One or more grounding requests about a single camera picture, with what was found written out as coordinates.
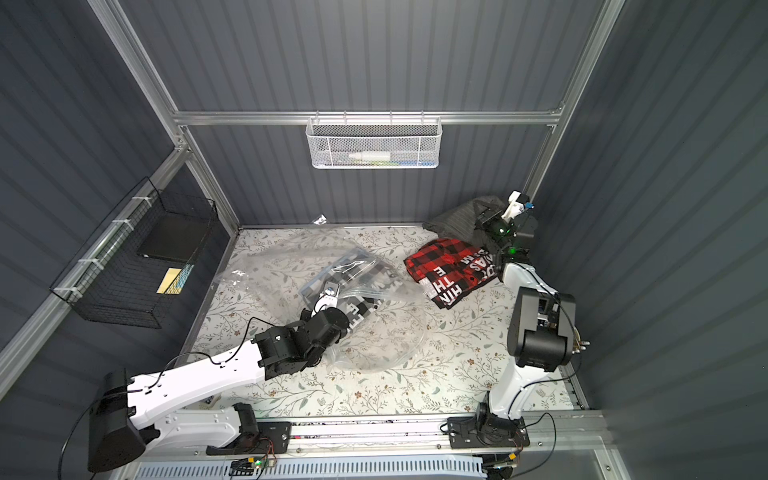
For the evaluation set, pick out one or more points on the aluminium frame back crossbar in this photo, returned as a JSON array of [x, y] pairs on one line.
[[293, 118]]

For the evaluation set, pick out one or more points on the clear plastic vacuum bag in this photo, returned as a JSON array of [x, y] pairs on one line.
[[273, 276]]

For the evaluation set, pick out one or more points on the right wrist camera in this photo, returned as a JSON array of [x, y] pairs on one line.
[[518, 203]]

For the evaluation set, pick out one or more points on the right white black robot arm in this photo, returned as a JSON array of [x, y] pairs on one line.
[[542, 335]]

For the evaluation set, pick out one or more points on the aluminium front rail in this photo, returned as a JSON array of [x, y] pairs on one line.
[[360, 435]]

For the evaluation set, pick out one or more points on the white bottle in basket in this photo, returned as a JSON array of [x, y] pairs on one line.
[[370, 157]]

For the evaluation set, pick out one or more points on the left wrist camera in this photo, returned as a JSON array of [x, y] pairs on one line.
[[328, 297]]

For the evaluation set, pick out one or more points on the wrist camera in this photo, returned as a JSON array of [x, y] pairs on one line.
[[518, 203], [328, 297]]

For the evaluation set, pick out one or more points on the yellow cup of pens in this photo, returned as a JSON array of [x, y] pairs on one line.
[[581, 343]]

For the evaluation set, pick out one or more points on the black wire wall basket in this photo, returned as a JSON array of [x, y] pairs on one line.
[[110, 283]]

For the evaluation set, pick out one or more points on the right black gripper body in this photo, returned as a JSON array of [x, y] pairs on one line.
[[491, 219]]

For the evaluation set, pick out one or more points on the red plaid shirt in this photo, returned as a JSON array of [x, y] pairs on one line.
[[448, 270]]

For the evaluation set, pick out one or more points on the black box in basket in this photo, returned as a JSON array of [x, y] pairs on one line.
[[174, 238]]

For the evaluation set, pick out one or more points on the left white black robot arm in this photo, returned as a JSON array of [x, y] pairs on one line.
[[113, 442]]

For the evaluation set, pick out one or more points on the white vented panel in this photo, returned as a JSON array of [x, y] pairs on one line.
[[391, 467]]

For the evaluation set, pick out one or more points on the white wire mesh basket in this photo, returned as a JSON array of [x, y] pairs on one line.
[[412, 146]]

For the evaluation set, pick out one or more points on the dark grey pinstripe shirt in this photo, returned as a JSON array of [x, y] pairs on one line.
[[460, 222]]

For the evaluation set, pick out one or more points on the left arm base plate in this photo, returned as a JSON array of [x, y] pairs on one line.
[[258, 439]]

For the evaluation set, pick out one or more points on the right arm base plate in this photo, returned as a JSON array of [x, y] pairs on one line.
[[490, 432]]

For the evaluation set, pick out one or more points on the black white checked shirt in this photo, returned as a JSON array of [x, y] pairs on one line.
[[363, 284]]

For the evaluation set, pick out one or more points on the yellow notepad in basket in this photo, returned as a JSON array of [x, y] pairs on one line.
[[172, 282]]

